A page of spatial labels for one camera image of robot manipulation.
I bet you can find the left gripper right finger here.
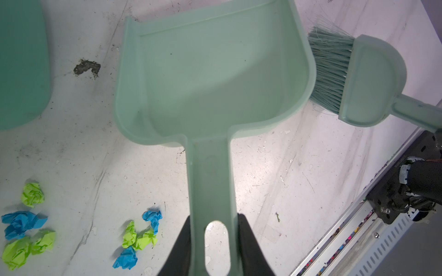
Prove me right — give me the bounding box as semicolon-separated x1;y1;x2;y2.
238;214;275;276

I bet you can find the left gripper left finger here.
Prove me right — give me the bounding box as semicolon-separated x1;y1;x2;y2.
157;216;191;276

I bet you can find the green plastic dustpan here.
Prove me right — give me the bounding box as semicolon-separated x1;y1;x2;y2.
114;1;316;276

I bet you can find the green hand brush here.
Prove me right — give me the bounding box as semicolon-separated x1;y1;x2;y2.
308;23;442;133

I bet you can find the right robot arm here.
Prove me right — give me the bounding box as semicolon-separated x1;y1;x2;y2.
366;131;442;224

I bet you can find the paper scrap cluster front right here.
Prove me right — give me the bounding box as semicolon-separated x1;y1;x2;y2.
112;210;162;270

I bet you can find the paper scrap cluster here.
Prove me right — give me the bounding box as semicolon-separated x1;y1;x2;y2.
0;182;56;271
112;210;162;270

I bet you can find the paper scrap cluster front left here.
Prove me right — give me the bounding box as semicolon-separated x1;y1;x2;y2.
0;182;56;271

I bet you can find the green trash bin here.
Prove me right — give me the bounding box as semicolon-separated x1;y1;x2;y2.
1;1;51;130

